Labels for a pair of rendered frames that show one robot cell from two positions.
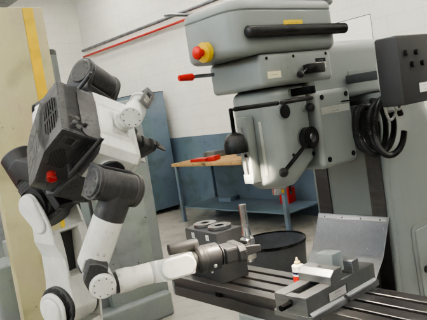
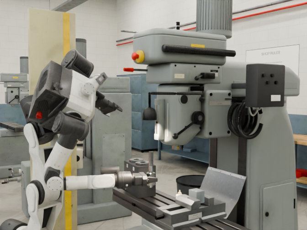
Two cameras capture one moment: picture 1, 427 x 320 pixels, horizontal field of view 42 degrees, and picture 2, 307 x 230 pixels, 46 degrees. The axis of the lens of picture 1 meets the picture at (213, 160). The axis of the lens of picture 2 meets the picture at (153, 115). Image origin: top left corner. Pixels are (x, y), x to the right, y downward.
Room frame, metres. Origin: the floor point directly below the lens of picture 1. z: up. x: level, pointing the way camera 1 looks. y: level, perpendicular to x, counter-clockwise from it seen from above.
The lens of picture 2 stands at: (-0.12, -0.31, 1.60)
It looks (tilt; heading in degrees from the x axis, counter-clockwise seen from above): 4 degrees down; 7
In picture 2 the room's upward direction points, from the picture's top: straight up
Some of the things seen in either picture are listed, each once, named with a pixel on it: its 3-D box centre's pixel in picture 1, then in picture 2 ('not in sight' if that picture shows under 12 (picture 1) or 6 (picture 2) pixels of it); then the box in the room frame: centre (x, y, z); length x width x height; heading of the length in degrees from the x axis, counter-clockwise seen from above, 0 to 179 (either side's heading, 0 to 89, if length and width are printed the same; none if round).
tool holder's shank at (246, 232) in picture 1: (244, 221); (150, 162); (1.76, -0.07, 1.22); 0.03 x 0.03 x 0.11
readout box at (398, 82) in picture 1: (407, 69); (266, 85); (1.75, -0.65, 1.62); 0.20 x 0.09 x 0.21; 130
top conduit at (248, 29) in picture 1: (298, 30); (200, 51); (1.72, -0.32, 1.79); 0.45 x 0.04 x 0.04; 130
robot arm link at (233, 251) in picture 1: (222, 254); (133, 180); (1.73, 0.02, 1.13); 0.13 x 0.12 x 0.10; 21
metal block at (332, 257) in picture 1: (330, 261); (196, 196); (1.68, -0.31, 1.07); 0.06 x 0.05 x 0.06; 41
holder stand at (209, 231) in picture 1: (215, 249); (139, 176); (2.08, 0.04, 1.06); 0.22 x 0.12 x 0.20; 33
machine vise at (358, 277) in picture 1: (326, 281); (191, 207); (1.66, -0.29, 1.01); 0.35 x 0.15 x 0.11; 131
